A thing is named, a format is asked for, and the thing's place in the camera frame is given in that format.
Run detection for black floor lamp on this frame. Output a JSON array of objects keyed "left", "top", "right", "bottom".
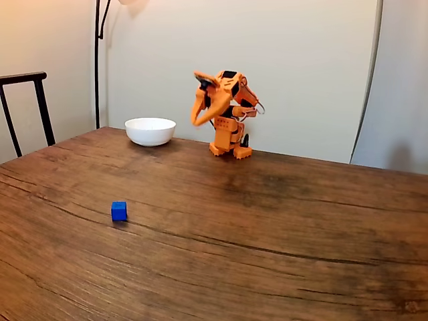
[{"left": 94, "top": 0, "right": 150, "bottom": 130}]

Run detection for orange gripper camera mount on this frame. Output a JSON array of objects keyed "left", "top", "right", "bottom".
[{"left": 193, "top": 70, "right": 219, "bottom": 90}]

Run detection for black chair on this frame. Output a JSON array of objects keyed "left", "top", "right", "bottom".
[{"left": 0, "top": 71, "right": 56, "bottom": 158}]

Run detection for blue cube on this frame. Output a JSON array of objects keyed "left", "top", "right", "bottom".
[{"left": 110, "top": 201, "right": 128, "bottom": 222}]

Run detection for white bowl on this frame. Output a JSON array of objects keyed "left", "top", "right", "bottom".
[{"left": 124, "top": 116, "right": 177, "bottom": 147}]

